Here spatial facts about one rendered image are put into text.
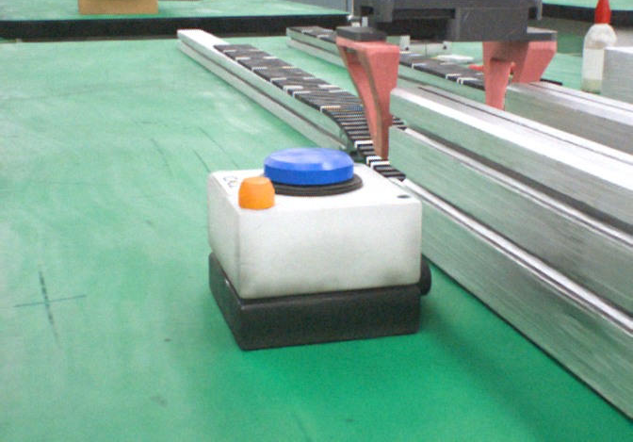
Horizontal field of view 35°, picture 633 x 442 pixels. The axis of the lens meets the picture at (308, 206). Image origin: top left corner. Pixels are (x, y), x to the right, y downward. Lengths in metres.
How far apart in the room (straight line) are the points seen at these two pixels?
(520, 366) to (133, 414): 0.15
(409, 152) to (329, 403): 0.21
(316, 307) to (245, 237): 0.04
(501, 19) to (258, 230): 0.26
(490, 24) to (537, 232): 0.21
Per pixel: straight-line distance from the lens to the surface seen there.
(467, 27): 0.60
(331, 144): 0.81
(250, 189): 0.40
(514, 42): 0.63
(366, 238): 0.41
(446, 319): 0.45
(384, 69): 0.59
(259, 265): 0.40
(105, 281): 0.51
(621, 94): 0.72
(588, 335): 0.39
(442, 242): 0.51
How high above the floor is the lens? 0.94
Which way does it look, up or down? 14 degrees down
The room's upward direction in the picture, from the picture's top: straight up
